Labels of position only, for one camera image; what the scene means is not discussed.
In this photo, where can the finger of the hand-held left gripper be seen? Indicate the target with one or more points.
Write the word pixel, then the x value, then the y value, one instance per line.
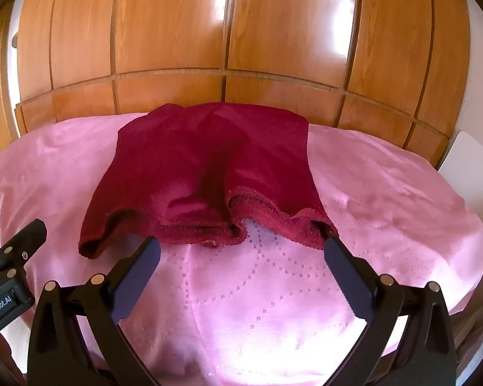
pixel 28 239

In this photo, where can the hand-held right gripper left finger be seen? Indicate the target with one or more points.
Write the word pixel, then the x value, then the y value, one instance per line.
pixel 139 277

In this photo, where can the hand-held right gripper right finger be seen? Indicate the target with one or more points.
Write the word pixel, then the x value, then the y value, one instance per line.
pixel 346 279

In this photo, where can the dark red shorts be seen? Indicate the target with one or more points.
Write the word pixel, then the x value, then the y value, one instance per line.
pixel 209 161

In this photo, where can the pink bed sheet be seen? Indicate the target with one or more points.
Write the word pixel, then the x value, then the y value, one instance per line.
pixel 265 309

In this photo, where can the white panel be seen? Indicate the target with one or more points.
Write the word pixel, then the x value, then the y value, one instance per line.
pixel 467 165

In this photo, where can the wooden wardrobe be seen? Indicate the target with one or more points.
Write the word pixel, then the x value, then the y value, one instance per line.
pixel 165 28

